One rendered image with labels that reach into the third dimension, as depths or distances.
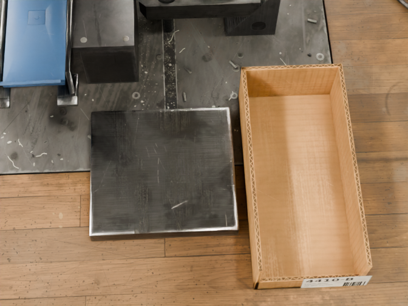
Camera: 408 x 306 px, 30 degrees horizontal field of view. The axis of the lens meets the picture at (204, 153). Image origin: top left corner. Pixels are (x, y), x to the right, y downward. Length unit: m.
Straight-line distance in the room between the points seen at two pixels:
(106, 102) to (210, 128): 0.14
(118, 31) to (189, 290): 0.31
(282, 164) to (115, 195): 0.20
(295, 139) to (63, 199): 0.29
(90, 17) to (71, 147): 0.16
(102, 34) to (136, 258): 0.27
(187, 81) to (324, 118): 0.18
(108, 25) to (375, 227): 0.39
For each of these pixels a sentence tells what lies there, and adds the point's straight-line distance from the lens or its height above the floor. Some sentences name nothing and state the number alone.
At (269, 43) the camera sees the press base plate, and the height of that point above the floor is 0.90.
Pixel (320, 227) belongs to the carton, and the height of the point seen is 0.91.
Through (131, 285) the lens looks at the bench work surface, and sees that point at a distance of 0.87.
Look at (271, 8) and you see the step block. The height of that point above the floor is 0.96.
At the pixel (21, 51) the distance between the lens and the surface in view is 0.91.
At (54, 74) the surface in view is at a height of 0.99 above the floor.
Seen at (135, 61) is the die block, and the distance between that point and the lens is 0.93.
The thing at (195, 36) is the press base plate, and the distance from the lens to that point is 1.01.
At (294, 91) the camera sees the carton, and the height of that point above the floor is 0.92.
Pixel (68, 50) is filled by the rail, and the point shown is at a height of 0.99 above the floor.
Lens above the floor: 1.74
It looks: 65 degrees down
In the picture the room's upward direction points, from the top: 2 degrees clockwise
